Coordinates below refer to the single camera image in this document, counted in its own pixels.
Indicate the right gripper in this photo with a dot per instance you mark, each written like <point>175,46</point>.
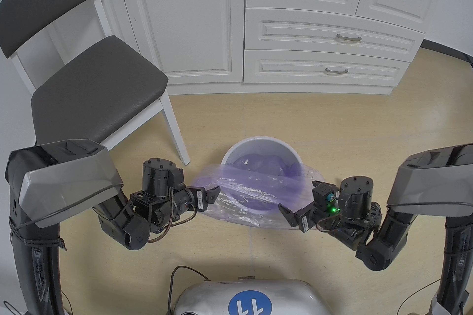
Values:
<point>310,217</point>

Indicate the white wardrobe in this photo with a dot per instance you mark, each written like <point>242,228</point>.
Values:
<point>184,11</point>

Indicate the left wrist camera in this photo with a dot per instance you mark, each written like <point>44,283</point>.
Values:
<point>178,178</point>

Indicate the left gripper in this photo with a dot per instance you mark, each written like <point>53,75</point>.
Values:
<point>192,201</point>

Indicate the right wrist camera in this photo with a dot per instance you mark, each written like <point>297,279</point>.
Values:
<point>325,193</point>

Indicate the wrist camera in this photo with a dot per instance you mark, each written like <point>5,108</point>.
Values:
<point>325,193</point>
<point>178,178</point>

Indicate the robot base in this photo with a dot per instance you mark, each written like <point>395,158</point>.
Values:
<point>207,298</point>

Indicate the purple plastic bag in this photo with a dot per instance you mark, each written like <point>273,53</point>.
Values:
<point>251,195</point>

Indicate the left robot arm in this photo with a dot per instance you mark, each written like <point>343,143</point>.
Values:
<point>66,180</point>

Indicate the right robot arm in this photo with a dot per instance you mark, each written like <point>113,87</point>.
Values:
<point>432,177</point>

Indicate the white trash bin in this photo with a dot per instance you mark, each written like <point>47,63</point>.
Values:
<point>258,143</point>

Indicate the white chair grey seat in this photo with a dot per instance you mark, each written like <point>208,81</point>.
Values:
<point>99,84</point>

